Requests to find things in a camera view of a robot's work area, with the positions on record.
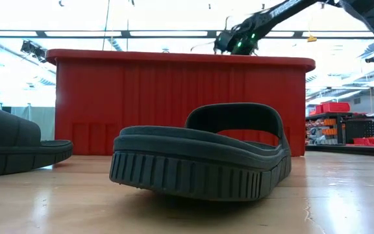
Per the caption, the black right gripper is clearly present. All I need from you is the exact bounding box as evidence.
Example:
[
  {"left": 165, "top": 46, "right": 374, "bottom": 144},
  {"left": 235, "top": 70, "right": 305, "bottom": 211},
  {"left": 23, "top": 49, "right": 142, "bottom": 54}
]
[{"left": 213, "top": 27, "right": 260, "bottom": 56}]

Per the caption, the large red plastic bin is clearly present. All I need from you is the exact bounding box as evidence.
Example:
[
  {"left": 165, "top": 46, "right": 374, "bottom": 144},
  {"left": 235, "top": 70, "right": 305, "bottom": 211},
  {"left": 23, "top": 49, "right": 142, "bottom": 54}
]
[{"left": 45, "top": 48, "right": 316, "bottom": 157}]

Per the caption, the storage shelf with red bins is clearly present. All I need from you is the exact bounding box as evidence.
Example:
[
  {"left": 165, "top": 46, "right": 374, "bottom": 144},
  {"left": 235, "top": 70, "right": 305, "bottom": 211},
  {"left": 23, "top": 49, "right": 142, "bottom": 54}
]
[{"left": 305, "top": 101, "right": 374, "bottom": 159}]

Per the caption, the black rubber slide sandal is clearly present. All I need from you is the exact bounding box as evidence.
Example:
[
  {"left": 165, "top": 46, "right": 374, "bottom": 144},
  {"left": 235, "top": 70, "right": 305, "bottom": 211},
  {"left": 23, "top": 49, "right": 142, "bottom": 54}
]
[
  {"left": 0, "top": 102, "right": 74, "bottom": 179},
  {"left": 108, "top": 102, "right": 292, "bottom": 202}
]

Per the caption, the black ceiling mounted device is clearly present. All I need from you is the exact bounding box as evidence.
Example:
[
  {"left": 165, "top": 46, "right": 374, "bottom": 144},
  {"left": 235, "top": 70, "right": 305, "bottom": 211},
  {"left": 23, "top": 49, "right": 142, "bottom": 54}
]
[{"left": 19, "top": 40, "right": 47, "bottom": 62}]

